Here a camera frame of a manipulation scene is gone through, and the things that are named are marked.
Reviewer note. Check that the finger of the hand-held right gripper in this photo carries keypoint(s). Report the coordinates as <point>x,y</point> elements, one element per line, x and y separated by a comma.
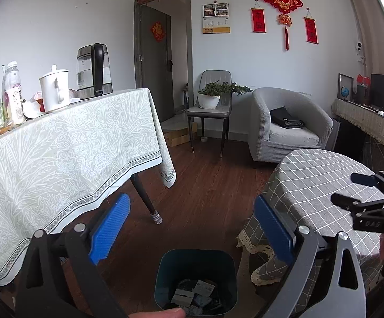
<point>364,179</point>
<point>347,202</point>

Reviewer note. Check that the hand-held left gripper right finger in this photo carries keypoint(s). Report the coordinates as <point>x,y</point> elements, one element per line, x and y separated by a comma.
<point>273,230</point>

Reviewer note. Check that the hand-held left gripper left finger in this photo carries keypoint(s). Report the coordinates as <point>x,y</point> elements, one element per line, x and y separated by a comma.
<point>109,228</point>

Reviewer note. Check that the teal trash bin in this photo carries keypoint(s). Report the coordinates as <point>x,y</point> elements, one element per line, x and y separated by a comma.
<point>195,265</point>

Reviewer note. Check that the person's left hand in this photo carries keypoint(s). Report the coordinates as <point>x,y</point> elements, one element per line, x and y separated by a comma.
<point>165,314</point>

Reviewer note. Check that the cream lace undercloth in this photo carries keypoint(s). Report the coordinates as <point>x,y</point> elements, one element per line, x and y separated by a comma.
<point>261,250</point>

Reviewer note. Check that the grey checked tablecloth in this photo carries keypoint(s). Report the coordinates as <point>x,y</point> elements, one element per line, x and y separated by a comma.
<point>311,179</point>

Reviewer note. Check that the black table leg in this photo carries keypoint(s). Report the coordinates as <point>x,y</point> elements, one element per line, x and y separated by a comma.
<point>144,195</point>

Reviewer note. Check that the cream lace cloth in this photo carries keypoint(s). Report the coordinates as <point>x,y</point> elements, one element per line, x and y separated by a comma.
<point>364,119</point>

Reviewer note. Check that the pale green patterned tablecloth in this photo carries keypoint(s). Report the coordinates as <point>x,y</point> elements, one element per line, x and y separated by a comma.
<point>62,155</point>

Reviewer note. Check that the small blue globe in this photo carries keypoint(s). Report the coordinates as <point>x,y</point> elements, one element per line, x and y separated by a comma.
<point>345,92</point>

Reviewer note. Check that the small red flags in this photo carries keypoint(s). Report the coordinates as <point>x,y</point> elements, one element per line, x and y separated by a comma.
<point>363,79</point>

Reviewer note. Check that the black bag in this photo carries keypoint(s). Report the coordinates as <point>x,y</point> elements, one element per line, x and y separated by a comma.
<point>284,117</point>

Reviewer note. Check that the grey armchair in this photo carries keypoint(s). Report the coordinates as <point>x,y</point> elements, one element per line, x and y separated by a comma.
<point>261,122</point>

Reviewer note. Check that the cardboard box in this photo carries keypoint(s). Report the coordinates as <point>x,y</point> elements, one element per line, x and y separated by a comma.
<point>178,137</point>

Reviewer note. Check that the potted plant in white pot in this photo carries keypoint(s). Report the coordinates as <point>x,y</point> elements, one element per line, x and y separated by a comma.
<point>208,101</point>

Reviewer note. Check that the white lidded mug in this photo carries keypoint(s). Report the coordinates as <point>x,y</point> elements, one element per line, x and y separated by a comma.
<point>53,89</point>

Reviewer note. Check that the beige curtain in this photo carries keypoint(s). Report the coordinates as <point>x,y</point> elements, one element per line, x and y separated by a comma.
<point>371,23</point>

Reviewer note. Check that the glass electric kettle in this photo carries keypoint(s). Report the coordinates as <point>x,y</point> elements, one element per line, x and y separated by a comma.
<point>94,73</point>

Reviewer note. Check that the red hanging scroll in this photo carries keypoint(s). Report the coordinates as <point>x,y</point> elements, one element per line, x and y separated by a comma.
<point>311,29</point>
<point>258,20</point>

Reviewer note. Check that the grey door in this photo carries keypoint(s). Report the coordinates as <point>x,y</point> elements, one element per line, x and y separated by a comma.
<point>155,73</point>

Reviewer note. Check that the grey dining chair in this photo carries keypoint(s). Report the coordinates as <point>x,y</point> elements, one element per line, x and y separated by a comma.
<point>215,78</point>

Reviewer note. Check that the clear plastic bottle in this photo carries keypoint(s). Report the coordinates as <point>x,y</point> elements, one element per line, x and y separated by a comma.
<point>13,96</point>

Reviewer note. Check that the red door decoration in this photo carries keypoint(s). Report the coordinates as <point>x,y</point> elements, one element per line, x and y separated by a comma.
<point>158,31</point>

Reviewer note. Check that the black picture frame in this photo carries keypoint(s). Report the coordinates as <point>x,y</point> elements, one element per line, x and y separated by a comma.
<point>344,80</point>

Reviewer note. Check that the white security camera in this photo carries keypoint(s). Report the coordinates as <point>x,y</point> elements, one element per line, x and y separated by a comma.
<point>359,48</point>

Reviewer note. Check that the wall calendar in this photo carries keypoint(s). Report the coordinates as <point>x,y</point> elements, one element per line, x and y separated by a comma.
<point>216,20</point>

